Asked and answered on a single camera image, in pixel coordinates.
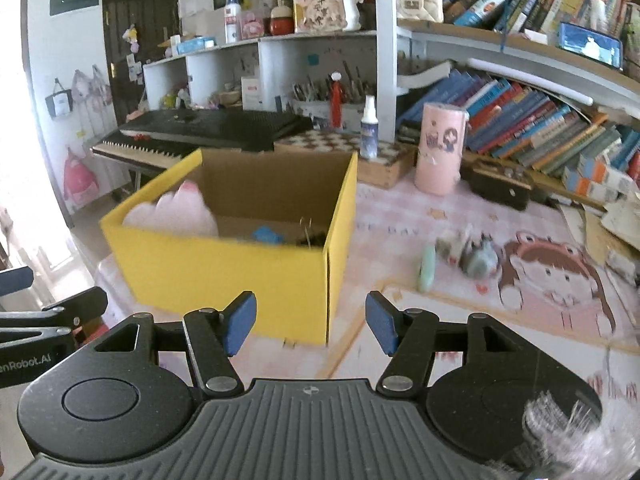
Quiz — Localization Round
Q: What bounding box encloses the mint green eraser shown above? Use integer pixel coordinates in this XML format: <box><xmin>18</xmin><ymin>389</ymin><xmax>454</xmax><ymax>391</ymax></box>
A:
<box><xmin>418</xmin><ymin>244</ymin><xmax>437</xmax><ymax>292</ymax></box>

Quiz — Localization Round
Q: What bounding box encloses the white staples box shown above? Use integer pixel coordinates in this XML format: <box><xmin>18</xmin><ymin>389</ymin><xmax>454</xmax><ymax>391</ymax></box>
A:
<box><xmin>435</xmin><ymin>231</ymin><xmax>469</xmax><ymax>266</ymax></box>

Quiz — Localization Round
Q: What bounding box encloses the blue toy truck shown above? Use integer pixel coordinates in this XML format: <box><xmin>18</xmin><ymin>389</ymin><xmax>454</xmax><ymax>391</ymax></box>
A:
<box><xmin>459</xmin><ymin>233</ymin><xmax>501</xmax><ymax>280</ymax></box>

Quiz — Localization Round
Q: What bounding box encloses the blue clay packet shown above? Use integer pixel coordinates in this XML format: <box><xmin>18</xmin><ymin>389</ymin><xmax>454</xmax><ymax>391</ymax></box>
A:
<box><xmin>252</xmin><ymin>226</ymin><xmax>284</xmax><ymax>245</ymax></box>

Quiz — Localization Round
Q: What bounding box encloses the pink plush pig toy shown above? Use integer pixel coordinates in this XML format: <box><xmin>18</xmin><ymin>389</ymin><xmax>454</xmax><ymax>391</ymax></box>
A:
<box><xmin>122</xmin><ymin>180</ymin><xmax>219</xmax><ymax>237</ymax></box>

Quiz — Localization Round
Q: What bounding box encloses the black binder clip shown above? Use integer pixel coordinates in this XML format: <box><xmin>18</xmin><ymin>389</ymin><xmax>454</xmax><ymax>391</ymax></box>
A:
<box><xmin>295</xmin><ymin>217</ymin><xmax>328</xmax><ymax>248</ymax></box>

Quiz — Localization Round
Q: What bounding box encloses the yellow cardboard box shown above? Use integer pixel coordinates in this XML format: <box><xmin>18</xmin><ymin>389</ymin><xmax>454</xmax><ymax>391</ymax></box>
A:
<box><xmin>100</xmin><ymin>148</ymin><xmax>358</xmax><ymax>344</ymax></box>

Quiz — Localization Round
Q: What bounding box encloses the pink cartoon desk mat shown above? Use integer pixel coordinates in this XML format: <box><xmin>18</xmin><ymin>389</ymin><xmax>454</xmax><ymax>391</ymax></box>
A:
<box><xmin>94</xmin><ymin>179</ymin><xmax>640</xmax><ymax>411</ymax></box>

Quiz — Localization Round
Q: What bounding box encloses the wooden chessboard box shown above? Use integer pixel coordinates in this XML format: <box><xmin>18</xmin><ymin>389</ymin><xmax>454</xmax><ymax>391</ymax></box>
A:
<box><xmin>273</xmin><ymin>130</ymin><xmax>416</xmax><ymax>190</ymax></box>

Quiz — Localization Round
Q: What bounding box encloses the pink cylindrical humidifier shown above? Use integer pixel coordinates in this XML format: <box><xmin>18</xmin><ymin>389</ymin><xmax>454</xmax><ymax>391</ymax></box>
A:
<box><xmin>414</xmin><ymin>103</ymin><xmax>469</xmax><ymax>196</ymax></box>

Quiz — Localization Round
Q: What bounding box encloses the black brown desk organizer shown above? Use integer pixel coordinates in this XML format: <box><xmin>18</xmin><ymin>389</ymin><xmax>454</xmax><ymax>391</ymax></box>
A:
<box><xmin>462</xmin><ymin>160</ymin><xmax>534</xmax><ymax>211</ymax></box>

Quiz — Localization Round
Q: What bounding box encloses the black electronic keyboard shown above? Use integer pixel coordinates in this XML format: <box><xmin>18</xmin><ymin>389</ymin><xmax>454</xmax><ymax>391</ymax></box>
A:
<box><xmin>91</xmin><ymin>108</ymin><xmax>312</xmax><ymax>174</ymax></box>

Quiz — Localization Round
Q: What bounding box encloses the white spray bottle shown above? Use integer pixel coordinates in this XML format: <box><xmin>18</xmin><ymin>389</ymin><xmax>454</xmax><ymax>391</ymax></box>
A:
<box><xmin>359</xmin><ymin>96</ymin><xmax>378</xmax><ymax>159</ymax></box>

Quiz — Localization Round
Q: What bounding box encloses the pile of papers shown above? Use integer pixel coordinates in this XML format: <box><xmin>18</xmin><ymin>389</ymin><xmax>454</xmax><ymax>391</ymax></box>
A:
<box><xmin>558</xmin><ymin>192</ymin><xmax>639</xmax><ymax>287</ymax></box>

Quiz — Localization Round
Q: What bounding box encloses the white bookshelf unit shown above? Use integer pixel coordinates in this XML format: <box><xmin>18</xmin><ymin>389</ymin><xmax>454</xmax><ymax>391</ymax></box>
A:
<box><xmin>143</xmin><ymin>0</ymin><xmax>639</xmax><ymax>141</ymax></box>

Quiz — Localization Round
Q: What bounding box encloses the pink floral ceramic figure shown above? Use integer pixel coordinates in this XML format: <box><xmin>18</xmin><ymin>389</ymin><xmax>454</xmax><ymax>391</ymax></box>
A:
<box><xmin>293</xmin><ymin>0</ymin><xmax>363</xmax><ymax>34</ymax></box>

